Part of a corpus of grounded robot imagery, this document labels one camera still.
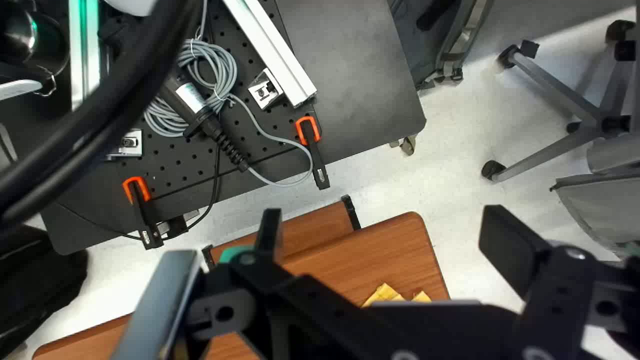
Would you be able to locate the grey office chair with armrests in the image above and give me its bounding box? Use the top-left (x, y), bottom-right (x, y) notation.
top-left (481, 19), bottom-right (640, 263)

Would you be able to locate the grey coiled cable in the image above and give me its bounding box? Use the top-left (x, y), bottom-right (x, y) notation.
top-left (142, 37), bottom-right (316, 189)

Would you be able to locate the black bag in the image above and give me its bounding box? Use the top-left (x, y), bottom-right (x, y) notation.
top-left (0, 225), bottom-right (91, 358)

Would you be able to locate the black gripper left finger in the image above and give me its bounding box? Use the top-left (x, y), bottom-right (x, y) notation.
top-left (110, 249), bottom-right (269, 360)

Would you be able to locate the black cable connector, silver ring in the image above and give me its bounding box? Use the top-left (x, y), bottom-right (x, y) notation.
top-left (158, 73), bottom-right (247, 173)

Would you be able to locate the yellow cloth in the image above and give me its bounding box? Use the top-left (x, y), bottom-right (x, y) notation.
top-left (363, 282), bottom-right (437, 308)

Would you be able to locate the orange and black clamp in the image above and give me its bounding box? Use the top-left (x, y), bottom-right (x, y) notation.
top-left (120, 174), bottom-right (190, 252)
top-left (292, 115), bottom-right (334, 193)

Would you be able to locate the metal rail bracket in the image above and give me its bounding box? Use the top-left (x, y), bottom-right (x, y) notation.
top-left (247, 66), bottom-right (288, 112)
top-left (107, 127), bottom-right (147, 163)

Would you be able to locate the wooden table with black frame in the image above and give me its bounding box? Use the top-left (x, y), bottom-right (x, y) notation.
top-left (31, 194), bottom-right (452, 360)

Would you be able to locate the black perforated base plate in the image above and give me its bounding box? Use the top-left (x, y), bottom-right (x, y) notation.
top-left (39, 0), bottom-right (429, 258)

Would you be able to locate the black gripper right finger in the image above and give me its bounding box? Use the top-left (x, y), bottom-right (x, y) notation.
top-left (478, 203), bottom-right (640, 360)

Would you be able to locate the long aluminium rail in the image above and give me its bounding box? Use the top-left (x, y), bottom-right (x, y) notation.
top-left (223, 0), bottom-right (319, 109)

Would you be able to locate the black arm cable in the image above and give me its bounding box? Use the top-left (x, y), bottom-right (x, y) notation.
top-left (0, 0), bottom-right (208, 226)

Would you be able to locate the short aluminium rail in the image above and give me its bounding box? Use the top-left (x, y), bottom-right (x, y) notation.
top-left (66, 0), bottom-right (107, 112)

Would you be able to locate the dark grey chair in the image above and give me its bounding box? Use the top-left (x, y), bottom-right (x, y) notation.
top-left (388, 0), bottom-right (497, 92)

